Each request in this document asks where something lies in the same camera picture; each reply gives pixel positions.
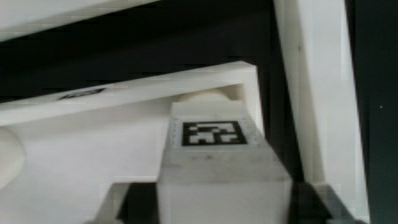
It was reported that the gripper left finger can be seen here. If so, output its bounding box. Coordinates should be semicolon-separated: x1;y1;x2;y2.
86;182;161;224

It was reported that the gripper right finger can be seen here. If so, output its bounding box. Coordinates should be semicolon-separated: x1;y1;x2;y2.
290;183;369;224

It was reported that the white square table top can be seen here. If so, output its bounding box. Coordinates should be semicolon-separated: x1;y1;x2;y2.
0;62;264;224

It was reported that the white right fence piece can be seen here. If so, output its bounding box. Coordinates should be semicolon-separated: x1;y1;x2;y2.
274;0;370;221

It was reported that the white front fence bar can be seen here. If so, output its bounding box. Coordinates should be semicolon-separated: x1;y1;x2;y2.
0;0;159;42

